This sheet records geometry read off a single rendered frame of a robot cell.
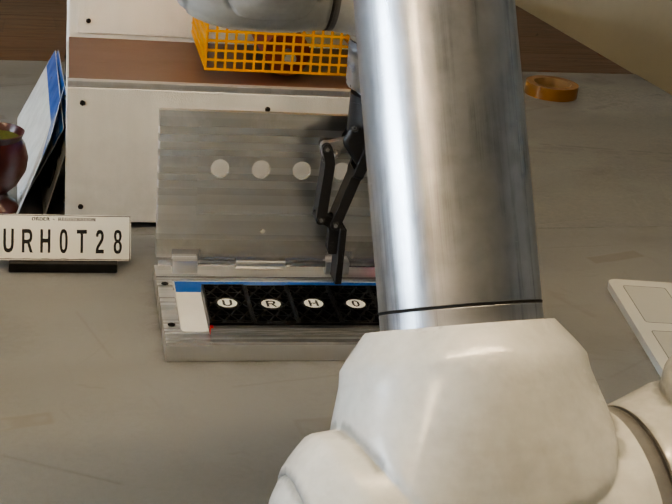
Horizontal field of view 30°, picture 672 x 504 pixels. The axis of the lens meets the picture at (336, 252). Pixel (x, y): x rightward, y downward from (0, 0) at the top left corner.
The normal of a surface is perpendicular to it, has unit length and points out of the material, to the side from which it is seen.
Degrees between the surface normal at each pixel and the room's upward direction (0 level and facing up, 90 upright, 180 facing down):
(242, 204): 79
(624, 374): 0
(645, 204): 0
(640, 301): 0
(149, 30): 90
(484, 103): 61
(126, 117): 90
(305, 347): 90
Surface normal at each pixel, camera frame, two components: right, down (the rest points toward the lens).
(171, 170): 0.21, 0.22
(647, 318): 0.10, -0.92
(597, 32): 0.27, 0.40
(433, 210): -0.29, -0.05
